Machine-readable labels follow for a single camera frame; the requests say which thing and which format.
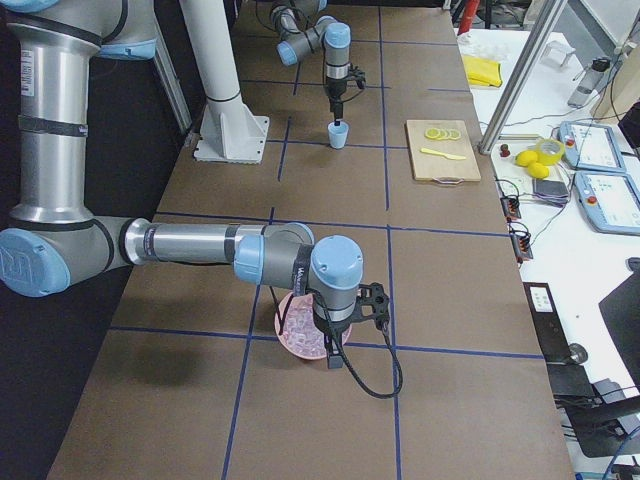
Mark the teach pendant far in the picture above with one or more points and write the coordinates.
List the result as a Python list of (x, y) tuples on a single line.
[(591, 146)]

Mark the yellow tape roll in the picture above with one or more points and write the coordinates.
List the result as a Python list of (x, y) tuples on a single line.
[(550, 151)]

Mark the whole lemon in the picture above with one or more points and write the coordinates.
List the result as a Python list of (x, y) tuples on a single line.
[(526, 158), (538, 170)]

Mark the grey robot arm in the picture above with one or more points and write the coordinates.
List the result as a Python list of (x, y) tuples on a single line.
[(132, 147), (300, 37)]

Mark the clear ice cubes pile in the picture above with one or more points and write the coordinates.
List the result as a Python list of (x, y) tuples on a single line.
[(301, 337)]

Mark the teach pendant near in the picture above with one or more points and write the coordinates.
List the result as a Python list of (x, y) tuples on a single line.
[(610, 201)]

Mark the yellow plastic knife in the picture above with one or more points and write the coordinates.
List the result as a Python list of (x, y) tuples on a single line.
[(445, 155)]

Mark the teach pendant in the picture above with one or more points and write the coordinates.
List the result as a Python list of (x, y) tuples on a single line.
[(591, 146), (610, 201)]

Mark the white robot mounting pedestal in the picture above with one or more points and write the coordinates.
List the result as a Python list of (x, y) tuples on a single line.
[(229, 131)]

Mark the light blue paper cup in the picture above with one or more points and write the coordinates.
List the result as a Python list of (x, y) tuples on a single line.
[(337, 134)]

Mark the pink bowl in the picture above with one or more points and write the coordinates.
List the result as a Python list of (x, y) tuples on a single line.
[(286, 304)]

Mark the purple grey wallet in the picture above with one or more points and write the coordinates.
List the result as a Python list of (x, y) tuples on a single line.
[(551, 191)]

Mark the aluminium frame post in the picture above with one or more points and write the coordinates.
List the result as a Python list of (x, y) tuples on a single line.
[(530, 54)]

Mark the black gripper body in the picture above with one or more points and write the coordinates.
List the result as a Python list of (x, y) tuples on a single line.
[(333, 331), (336, 90)]

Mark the yellow cloth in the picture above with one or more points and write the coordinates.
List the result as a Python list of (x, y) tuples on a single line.
[(482, 72)]

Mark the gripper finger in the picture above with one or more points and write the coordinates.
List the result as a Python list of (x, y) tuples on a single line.
[(337, 111), (334, 361)]

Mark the bamboo cutting board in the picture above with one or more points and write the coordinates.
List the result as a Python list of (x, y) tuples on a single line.
[(428, 168)]

